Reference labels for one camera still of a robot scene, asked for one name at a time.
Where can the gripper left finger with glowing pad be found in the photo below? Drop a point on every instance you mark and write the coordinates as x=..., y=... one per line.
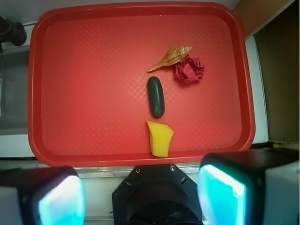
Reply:
x=42, y=196

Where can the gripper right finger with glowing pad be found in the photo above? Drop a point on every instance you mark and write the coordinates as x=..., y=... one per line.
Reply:
x=253, y=187

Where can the dark green plastic pickle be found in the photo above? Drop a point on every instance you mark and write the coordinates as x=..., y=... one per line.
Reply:
x=156, y=97

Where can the yellow sponge wedge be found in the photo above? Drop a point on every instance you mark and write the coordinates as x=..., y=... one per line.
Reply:
x=160, y=138

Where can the red plastic tray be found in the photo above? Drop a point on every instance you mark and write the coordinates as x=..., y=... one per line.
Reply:
x=88, y=99

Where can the crumpled red cloth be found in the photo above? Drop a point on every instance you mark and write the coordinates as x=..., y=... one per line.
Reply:
x=189, y=70

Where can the tan conch seashell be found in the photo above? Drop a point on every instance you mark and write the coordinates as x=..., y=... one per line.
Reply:
x=173, y=56

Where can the black knob clamp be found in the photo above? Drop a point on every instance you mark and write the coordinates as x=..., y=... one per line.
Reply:
x=13, y=32

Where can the black octagonal mount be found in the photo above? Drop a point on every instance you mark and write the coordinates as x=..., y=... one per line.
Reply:
x=156, y=195

